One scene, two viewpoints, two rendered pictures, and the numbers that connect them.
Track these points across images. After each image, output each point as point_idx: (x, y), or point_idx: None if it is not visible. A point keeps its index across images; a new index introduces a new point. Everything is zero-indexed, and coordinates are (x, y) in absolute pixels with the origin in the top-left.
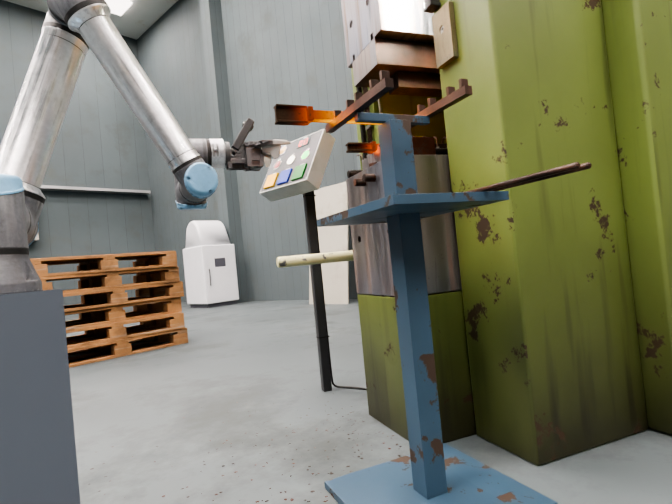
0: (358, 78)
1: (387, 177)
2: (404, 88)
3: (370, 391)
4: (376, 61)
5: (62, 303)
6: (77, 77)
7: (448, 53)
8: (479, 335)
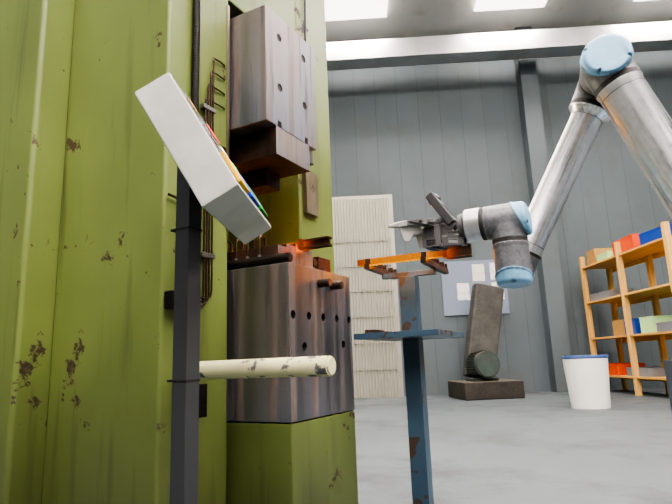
0: (284, 153)
1: (418, 312)
2: (271, 191)
3: None
4: (309, 168)
5: (665, 372)
6: (615, 126)
7: (316, 211)
8: None
